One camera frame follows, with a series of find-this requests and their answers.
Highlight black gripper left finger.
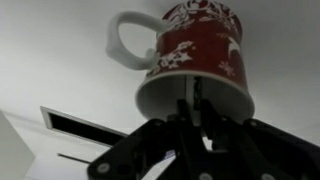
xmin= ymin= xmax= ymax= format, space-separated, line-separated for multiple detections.
xmin=87 ymin=99 xmax=208 ymax=180

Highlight red mug with white pattern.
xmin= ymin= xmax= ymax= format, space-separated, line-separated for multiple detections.
xmin=106 ymin=0 xmax=256 ymax=126

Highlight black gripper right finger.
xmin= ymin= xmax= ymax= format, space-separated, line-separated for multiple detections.
xmin=199 ymin=99 xmax=320 ymax=180

